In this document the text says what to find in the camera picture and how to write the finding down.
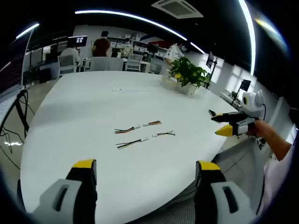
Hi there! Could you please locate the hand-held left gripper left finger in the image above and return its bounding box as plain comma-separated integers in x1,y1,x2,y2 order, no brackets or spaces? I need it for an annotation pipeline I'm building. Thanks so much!
31,159,98,224

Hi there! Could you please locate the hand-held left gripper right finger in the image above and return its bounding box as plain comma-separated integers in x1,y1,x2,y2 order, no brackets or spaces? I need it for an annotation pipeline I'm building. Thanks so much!
193,160,257,224

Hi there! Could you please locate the multicolour JST connector cable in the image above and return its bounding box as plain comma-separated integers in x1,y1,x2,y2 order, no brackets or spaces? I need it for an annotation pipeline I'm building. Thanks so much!
142,120,163,127
114,126,142,135
152,130,176,138
115,137,149,150

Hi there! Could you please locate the person's right hand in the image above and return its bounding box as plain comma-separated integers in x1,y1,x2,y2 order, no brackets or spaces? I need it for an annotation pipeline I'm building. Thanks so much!
246,119,274,141

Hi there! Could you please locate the green plant in white pot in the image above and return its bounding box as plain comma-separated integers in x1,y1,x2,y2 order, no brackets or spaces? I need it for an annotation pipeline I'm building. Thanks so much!
161,56,211,95

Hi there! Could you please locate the ceiling light strip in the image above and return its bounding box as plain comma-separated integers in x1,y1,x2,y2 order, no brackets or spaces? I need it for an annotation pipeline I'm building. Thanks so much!
15,22,40,39
74,9,188,42
237,0,257,77
190,42,206,55

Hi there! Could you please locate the black monitor stand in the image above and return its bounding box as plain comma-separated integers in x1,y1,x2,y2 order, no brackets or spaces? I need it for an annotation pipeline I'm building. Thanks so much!
13,89,30,140

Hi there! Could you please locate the white mesh office chair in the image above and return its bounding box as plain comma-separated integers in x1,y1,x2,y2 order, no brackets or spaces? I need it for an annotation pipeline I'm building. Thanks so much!
125,53,144,72
89,56,125,72
57,55,78,77

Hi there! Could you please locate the shelf of white storage boxes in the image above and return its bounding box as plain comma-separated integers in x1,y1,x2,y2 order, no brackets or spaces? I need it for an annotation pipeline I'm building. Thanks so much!
109,32,169,57

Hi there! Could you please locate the ceiling air conditioner vent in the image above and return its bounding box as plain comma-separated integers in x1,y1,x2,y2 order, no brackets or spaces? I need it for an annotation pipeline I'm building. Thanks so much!
151,0,204,20

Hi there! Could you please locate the large tilted display screen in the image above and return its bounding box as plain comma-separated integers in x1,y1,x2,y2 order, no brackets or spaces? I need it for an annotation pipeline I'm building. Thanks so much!
0,29,33,94

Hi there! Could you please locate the lit computer monitor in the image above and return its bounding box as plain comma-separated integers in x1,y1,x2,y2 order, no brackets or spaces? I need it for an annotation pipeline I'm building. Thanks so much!
74,35,88,49

